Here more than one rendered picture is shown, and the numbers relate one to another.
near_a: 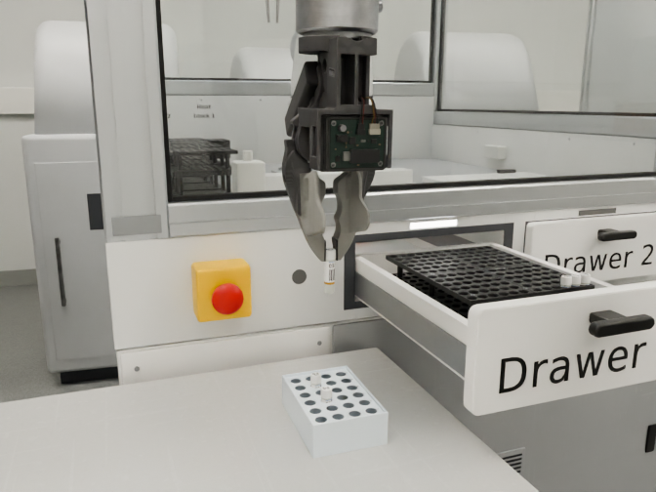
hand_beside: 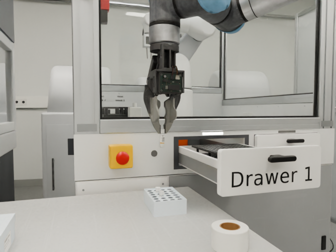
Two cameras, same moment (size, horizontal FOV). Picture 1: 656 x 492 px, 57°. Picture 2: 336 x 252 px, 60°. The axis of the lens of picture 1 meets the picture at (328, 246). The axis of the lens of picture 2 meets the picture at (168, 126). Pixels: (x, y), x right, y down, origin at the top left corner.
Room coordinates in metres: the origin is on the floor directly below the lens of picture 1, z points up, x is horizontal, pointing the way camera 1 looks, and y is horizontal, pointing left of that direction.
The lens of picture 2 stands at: (-0.14, -0.05, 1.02)
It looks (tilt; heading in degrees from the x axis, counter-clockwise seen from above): 3 degrees down; 3
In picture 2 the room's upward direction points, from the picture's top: straight up
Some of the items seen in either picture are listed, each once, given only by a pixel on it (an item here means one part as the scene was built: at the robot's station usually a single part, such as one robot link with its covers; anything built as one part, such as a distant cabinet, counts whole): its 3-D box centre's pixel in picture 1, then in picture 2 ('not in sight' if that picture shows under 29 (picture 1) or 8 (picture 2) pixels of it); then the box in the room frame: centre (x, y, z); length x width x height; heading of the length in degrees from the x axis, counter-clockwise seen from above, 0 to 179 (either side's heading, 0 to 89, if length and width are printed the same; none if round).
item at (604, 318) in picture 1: (612, 321); (278, 158); (0.57, -0.28, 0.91); 0.07 x 0.04 x 0.01; 110
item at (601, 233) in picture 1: (611, 233); (293, 140); (0.97, -0.47, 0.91); 0.07 x 0.04 x 0.01; 110
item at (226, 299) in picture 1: (226, 297); (122, 157); (0.73, 0.13, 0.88); 0.04 x 0.03 x 0.04; 110
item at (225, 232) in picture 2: not in sight; (229, 236); (0.41, -0.14, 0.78); 0.07 x 0.07 x 0.04
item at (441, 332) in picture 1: (475, 293); (229, 159); (0.79, -0.20, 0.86); 0.40 x 0.26 x 0.06; 20
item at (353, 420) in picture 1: (331, 407); (163, 200); (0.63, 0.00, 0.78); 0.12 x 0.08 x 0.04; 19
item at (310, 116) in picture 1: (339, 106); (165, 71); (0.57, -0.01, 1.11); 0.09 x 0.08 x 0.12; 19
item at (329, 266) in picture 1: (329, 270); (162, 138); (0.60, 0.00, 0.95); 0.01 x 0.01 x 0.05
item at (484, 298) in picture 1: (530, 293); not in sight; (0.68, -0.24, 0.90); 0.18 x 0.02 x 0.01; 110
